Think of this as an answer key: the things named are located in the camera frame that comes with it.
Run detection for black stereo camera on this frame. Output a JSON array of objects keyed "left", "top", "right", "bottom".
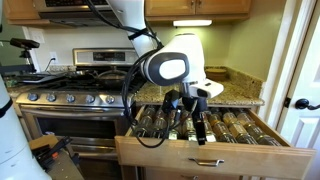
[{"left": 9, "top": 37, "right": 41, "bottom": 51}]

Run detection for wooden bowl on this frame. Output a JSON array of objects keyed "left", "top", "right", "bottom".
[{"left": 204, "top": 67, "right": 230, "bottom": 82}]

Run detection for black door lever handle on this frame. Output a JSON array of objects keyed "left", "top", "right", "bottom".
[{"left": 294, "top": 98, "right": 320, "bottom": 111}]

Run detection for wooden upper cabinet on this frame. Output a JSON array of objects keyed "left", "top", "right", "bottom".
[{"left": 3, "top": 0, "right": 51, "bottom": 27}]

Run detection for stainless over-range microwave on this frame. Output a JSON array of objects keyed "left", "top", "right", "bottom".
[{"left": 32, "top": 0, "right": 122, "bottom": 28}]

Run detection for black camera tripod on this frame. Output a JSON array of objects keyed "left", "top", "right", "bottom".
[{"left": 19, "top": 49, "right": 38, "bottom": 74}]

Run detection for white wall outlet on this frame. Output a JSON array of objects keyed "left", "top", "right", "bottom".
[{"left": 49, "top": 50, "right": 59, "bottom": 64}]

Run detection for glass spice jar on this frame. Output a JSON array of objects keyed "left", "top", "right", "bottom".
[
  {"left": 238, "top": 111, "right": 255, "bottom": 126},
  {"left": 183, "top": 124, "right": 198, "bottom": 142},
  {"left": 213, "top": 121, "right": 231, "bottom": 134},
  {"left": 134, "top": 122, "right": 153, "bottom": 138},
  {"left": 216, "top": 131, "right": 238, "bottom": 144},
  {"left": 206, "top": 120, "right": 218, "bottom": 143},
  {"left": 256, "top": 133, "right": 282, "bottom": 147},
  {"left": 210, "top": 112, "right": 224, "bottom": 126},
  {"left": 234, "top": 131, "right": 258, "bottom": 145},
  {"left": 228, "top": 121, "right": 249, "bottom": 136},
  {"left": 246, "top": 122, "right": 268, "bottom": 137},
  {"left": 222, "top": 111, "right": 238, "bottom": 126}
]

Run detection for black plugged power cord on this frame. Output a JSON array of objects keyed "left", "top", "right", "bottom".
[{"left": 43, "top": 57, "right": 56, "bottom": 73}]

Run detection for silver range knob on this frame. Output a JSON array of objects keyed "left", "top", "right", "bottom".
[
  {"left": 45, "top": 92, "right": 58, "bottom": 103},
  {"left": 27, "top": 92, "right": 39, "bottom": 102},
  {"left": 84, "top": 94, "right": 97, "bottom": 104},
  {"left": 65, "top": 93, "right": 77, "bottom": 104},
  {"left": 104, "top": 94, "right": 116, "bottom": 105}
]

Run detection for wooden spice drawer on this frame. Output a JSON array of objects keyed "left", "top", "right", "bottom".
[{"left": 114, "top": 104, "right": 317, "bottom": 180}]

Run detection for steel pan lid with knob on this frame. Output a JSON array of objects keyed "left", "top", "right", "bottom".
[{"left": 98, "top": 66, "right": 129, "bottom": 81}]

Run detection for under-cabinet light bar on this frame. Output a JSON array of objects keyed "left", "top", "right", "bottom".
[{"left": 172, "top": 19, "right": 213, "bottom": 28}]

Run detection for ground coriander spice jar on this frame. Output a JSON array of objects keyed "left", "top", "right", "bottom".
[{"left": 153, "top": 110, "right": 169, "bottom": 125}]

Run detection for cloves spice jar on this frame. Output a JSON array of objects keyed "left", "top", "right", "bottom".
[{"left": 168, "top": 124, "right": 184, "bottom": 141}]

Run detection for black door strike latch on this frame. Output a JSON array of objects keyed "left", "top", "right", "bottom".
[{"left": 283, "top": 96, "right": 292, "bottom": 109}]

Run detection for cardboard box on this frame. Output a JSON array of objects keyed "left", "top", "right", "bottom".
[{"left": 28, "top": 133, "right": 60, "bottom": 151}]

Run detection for steel oven door handle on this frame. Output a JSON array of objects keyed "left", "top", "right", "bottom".
[{"left": 19, "top": 105, "right": 127, "bottom": 117}]

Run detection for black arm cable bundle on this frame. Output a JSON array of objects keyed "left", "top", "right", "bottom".
[{"left": 84, "top": 0, "right": 183, "bottom": 149}]

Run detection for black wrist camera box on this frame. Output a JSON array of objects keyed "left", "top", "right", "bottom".
[{"left": 162, "top": 89, "right": 183, "bottom": 115}]

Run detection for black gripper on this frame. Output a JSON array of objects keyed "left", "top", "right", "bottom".
[{"left": 181, "top": 94, "right": 209, "bottom": 147}]

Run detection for wooden upper cabinet door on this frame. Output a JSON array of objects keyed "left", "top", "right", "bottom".
[
  {"left": 144, "top": 0, "right": 197, "bottom": 18},
  {"left": 195, "top": 0, "right": 253, "bottom": 16}
]

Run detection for black pepper spice jar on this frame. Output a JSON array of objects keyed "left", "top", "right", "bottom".
[{"left": 151, "top": 123, "right": 169, "bottom": 139}]

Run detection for nutmeg spice jar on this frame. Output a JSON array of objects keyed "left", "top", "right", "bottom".
[{"left": 139, "top": 112, "right": 155, "bottom": 126}]

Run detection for stainless steel gas range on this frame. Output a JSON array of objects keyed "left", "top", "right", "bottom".
[{"left": 14, "top": 47, "right": 148, "bottom": 180}]

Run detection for metal drawer pull handle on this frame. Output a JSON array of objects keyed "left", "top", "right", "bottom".
[
  {"left": 188, "top": 157, "right": 225, "bottom": 168},
  {"left": 180, "top": 174, "right": 200, "bottom": 180}
]

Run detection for black clamp tools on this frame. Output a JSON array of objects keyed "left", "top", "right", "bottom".
[{"left": 33, "top": 135, "right": 81, "bottom": 169}]

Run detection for white panel door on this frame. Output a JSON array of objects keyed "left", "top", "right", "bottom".
[{"left": 275, "top": 13, "right": 320, "bottom": 180}]

